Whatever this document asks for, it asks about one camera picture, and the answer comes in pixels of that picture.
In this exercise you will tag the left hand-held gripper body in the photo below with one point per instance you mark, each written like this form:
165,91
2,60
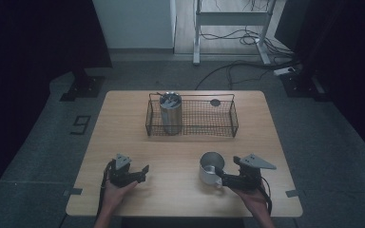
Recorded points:
122,174

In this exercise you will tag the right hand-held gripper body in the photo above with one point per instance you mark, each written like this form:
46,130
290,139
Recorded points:
250,174

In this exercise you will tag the white metal mug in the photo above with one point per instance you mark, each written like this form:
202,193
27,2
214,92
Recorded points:
209,172

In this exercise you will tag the stainless steel tumbler with lid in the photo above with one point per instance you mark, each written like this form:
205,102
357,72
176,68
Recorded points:
171,114

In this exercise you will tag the person's left hand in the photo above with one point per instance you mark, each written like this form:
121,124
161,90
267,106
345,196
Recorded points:
115,196

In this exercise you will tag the person's right hand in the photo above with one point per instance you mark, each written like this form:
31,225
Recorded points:
253,199

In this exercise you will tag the grey tape strip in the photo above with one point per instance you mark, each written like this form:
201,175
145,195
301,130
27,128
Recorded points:
291,193
73,191

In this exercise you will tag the round black disc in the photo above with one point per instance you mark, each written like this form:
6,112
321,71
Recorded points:
215,102

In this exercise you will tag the black stand base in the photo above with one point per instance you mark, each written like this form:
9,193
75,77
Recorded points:
304,85
84,85

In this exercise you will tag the white power strip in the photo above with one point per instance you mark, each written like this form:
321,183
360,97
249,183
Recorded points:
283,71

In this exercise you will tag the white cabinet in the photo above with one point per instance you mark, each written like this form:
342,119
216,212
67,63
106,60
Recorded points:
134,23

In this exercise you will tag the white metal desk frame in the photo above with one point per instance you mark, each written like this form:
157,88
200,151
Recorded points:
231,25

